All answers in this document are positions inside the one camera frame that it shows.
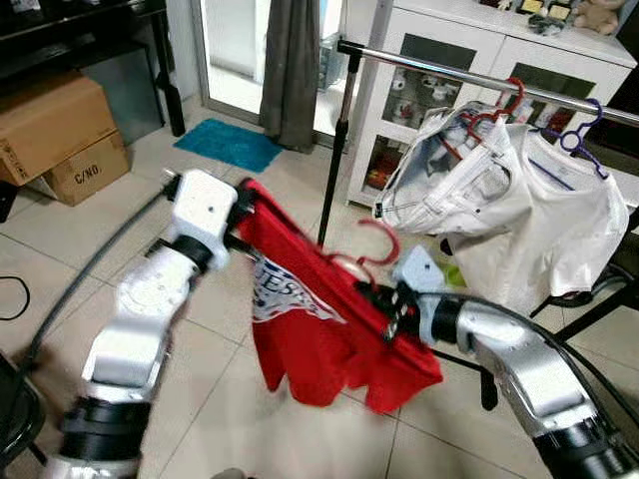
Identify red plastic hanger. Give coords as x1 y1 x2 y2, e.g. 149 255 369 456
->
327 220 402 295
439 78 527 163

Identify red T-shirt white print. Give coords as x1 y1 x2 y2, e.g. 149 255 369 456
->
235 180 445 415

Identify blue plastic hanger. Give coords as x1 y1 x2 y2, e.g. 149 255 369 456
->
527 98 612 193

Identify green plastic item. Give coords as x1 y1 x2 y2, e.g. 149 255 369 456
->
439 257 465 285

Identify teal floor mat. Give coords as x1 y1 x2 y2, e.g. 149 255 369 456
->
175 118 284 173

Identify white denim shorts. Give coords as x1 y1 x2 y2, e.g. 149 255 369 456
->
374 100 520 236

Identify dark grey curtain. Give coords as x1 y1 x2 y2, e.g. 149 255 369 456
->
260 0 320 153

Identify small printed cardboard box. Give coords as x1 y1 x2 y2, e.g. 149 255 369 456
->
40 130 131 206

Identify large plain cardboard box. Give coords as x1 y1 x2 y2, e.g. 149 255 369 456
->
0 72 121 186

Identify chrome clothes rack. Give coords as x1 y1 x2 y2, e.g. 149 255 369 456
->
316 38 639 412

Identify black desk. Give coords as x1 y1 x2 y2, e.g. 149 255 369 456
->
0 0 188 138

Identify white glass door cabinet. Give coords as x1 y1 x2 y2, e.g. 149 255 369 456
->
344 0 639 211

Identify beige plush toy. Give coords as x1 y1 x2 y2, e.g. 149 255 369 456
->
574 0 625 36

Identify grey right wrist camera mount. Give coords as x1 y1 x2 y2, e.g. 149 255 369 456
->
392 246 447 345

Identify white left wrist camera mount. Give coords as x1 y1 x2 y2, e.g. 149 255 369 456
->
163 170 239 268

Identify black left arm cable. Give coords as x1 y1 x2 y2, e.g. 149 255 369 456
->
20 185 173 385

